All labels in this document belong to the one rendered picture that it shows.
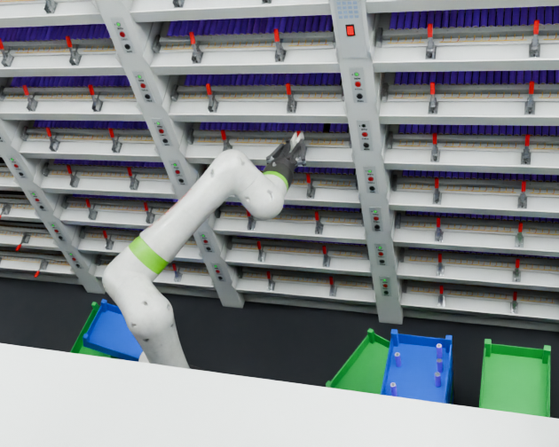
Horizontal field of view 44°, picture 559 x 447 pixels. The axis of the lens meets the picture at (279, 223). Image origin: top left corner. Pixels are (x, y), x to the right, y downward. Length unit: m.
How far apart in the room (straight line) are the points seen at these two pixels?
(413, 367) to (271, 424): 1.68
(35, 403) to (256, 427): 0.26
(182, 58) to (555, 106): 1.10
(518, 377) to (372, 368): 0.64
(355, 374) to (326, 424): 2.05
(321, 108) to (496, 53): 0.54
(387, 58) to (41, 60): 1.15
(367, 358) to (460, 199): 0.81
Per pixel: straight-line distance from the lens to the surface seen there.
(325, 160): 2.27
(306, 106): 2.17
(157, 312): 1.80
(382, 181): 2.28
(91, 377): 0.84
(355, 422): 0.72
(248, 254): 2.79
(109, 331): 3.10
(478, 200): 2.33
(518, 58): 1.96
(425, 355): 2.42
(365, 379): 2.76
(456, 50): 1.99
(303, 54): 2.06
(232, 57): 2.14
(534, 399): 2.35
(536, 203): 2.33
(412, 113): 2.09
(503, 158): 2.20
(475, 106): 2.09
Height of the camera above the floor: 2.36
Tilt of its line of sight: 45 degrees down
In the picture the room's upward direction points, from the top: 16 degrees counter-clockwise
